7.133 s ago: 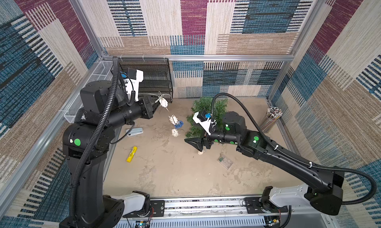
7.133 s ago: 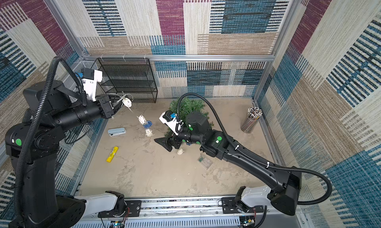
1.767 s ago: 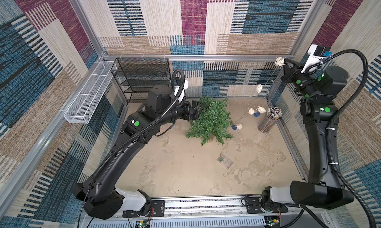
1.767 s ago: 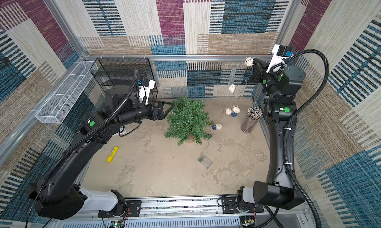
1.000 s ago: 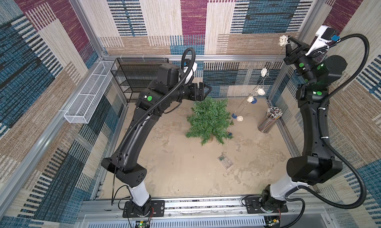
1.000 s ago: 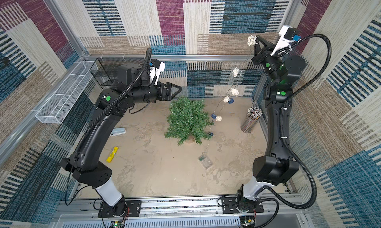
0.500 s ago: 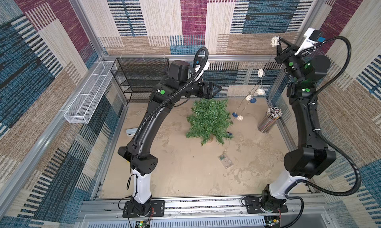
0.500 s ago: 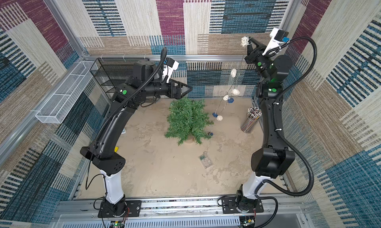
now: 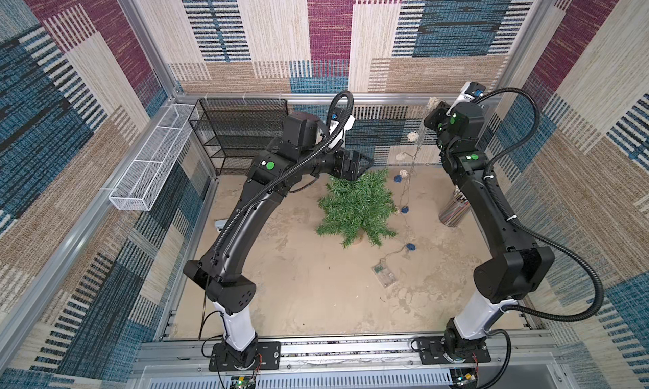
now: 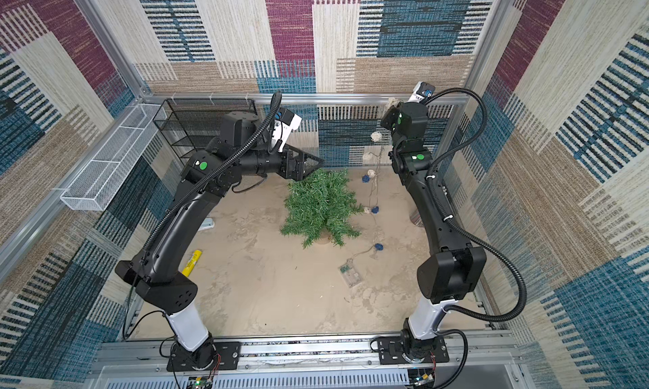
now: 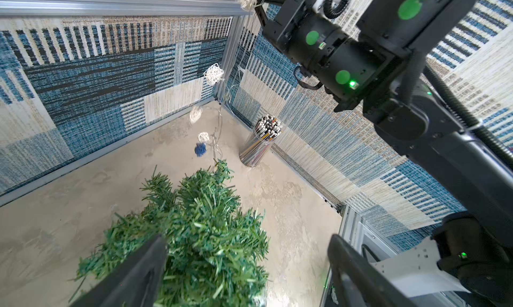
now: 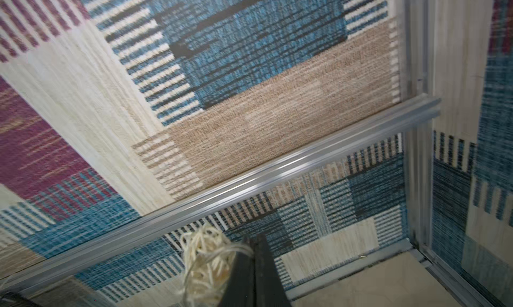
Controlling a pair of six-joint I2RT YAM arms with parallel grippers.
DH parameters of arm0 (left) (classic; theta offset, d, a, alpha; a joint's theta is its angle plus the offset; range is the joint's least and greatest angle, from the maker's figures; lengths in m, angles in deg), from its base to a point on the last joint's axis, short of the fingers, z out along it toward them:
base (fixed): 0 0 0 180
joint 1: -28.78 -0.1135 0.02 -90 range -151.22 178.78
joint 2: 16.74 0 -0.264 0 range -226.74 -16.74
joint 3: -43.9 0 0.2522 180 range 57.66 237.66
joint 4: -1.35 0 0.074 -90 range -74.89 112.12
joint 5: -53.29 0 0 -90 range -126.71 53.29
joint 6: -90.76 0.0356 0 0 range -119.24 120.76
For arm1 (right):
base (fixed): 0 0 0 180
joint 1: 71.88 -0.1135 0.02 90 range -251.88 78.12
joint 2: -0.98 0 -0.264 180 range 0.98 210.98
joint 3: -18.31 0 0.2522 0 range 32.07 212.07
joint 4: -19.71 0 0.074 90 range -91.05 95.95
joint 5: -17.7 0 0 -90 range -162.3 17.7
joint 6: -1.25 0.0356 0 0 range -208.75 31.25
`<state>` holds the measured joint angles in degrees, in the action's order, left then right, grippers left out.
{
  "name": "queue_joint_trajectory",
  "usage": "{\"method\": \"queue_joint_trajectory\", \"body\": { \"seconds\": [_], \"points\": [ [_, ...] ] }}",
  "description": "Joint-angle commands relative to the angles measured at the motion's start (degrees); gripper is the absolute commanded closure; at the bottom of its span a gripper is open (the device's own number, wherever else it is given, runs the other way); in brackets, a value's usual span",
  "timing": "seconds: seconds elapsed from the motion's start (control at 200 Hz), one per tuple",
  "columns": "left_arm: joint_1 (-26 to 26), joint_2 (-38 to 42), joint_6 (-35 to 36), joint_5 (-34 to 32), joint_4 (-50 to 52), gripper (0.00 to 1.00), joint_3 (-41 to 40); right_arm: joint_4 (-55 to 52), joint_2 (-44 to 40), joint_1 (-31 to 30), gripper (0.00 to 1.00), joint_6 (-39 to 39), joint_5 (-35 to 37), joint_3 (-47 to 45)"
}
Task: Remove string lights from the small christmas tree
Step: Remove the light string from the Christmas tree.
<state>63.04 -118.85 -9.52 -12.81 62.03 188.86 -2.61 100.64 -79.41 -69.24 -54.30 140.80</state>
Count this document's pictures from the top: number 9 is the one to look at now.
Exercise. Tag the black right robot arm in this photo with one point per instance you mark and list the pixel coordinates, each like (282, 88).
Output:
(517, 264)

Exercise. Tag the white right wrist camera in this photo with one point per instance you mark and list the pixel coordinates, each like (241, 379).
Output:
(469, 92)

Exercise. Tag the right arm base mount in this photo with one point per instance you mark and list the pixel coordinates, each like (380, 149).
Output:
(439, 350)

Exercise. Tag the small green christmas tree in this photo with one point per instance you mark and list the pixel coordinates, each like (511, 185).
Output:
(363, 206)

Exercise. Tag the clear wire string lights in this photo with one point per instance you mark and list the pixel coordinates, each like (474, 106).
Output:
(406, 175)

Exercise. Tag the clear cup of pens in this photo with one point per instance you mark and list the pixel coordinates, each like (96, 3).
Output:
(455, 209)

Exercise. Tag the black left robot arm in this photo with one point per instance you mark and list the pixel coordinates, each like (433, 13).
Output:
(307, 146)

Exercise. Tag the white wire wall basket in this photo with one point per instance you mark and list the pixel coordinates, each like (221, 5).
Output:
(146, 174)

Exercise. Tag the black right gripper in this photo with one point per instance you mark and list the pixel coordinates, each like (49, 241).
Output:
(433, 117)

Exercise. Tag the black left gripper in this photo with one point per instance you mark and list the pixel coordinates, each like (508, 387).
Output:
(354, 173)

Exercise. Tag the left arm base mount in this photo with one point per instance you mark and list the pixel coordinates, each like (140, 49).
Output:
(262, 356)

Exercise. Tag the black mesh shelf rack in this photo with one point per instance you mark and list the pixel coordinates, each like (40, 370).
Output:
(233, 132)

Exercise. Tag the clear battery box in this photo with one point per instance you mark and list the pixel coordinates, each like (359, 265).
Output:
(383, 273)

